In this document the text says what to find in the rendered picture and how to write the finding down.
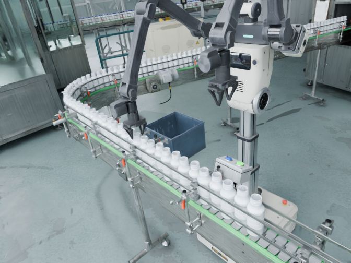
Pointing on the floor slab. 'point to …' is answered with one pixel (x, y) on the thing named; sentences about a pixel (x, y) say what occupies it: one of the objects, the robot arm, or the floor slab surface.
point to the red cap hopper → (99, 33)
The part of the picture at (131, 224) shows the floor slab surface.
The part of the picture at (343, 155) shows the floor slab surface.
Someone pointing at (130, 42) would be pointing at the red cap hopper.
